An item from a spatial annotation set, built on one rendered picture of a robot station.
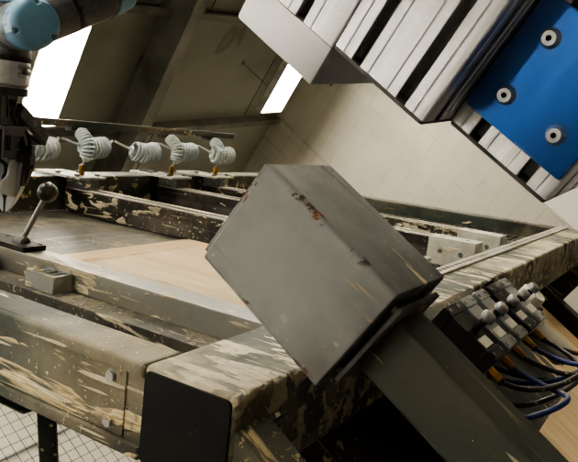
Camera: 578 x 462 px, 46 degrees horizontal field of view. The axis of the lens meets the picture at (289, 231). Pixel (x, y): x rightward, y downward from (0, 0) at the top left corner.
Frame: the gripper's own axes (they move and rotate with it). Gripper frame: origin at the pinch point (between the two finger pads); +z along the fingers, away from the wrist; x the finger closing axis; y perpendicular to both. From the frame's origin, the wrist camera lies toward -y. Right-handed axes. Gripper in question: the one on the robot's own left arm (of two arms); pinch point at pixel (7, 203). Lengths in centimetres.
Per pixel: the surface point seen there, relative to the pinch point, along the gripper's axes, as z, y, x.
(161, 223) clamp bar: 9, -57, 6
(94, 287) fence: 10.3, 7.0, 21.0
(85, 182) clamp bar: 3, -67, -22
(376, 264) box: -8, 49, 68
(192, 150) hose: -7, -112, -8
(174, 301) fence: 8.6, 12.7, 36.9
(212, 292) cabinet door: 10.6, -2.4, 38.0
